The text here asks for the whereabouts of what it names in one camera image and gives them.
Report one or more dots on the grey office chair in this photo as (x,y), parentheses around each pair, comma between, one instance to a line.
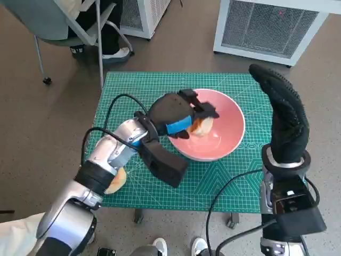
(40,21)

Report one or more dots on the black bag white label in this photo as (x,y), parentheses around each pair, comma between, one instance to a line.
(77,50)

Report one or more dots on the cream cloth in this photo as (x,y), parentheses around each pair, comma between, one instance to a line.
(16,234)

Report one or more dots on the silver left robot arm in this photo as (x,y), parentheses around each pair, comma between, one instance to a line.
(106,149)

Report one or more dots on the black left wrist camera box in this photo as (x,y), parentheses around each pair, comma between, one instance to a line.
(165,165)

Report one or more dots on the black device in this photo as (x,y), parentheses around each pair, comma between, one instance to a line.
(106,252)

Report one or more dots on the black left robot hand blue tape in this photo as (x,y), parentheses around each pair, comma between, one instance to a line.
(170,112)

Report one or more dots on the small white mesh cabinet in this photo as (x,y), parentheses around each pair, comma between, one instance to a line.
(147,16)

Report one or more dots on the grey table leg caster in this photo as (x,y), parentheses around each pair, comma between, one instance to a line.
(233,221)
(139,216)

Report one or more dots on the white shoe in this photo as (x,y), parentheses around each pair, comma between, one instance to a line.
(161,246)
(199,246)

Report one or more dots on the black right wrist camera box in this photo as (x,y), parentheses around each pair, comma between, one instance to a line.
(298,218)

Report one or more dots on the large white mesh cabinet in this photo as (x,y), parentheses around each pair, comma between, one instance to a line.
(266,29)

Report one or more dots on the person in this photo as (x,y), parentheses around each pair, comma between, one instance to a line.
(112,40)

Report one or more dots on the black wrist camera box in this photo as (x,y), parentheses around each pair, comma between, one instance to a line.
(165,165)
(298,218)

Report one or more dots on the round toy bread bun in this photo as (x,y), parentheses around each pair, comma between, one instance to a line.
(118,184)

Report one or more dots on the green cutting mat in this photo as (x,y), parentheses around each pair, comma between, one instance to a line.
(138,85)

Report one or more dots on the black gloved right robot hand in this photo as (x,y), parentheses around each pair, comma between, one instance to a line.
(290,128)

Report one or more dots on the pink bowl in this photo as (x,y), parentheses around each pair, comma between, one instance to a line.
(226,128)

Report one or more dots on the long striped toy bread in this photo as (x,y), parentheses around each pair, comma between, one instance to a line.
(203,128)

